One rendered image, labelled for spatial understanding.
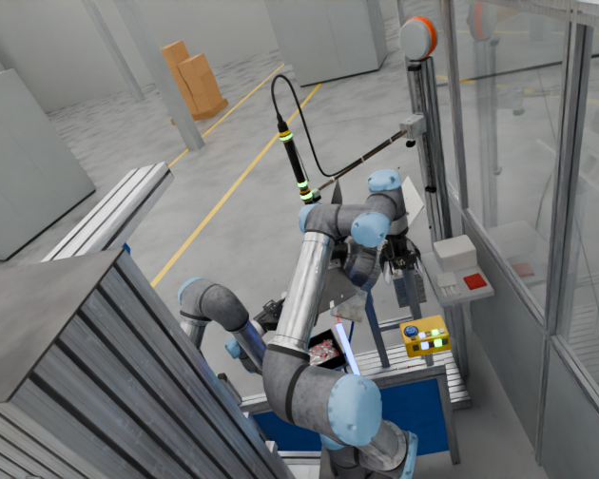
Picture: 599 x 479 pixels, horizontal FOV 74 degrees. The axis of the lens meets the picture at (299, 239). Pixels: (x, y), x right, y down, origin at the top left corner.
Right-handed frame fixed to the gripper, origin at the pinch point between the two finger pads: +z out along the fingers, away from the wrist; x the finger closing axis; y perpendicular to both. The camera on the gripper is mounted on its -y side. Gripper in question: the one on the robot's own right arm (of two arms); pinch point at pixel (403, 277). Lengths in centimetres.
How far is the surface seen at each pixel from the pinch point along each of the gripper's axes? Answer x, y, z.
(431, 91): 36, -88, -17
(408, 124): 23, -82, -9
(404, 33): 29, -93, -42
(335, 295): -25.0, -29.3, 29.0
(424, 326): 4.9, -14.3, 41.1
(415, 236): 37, -203, 151
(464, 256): 35, -60, 55
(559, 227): 45.0, -4.8, 0.6
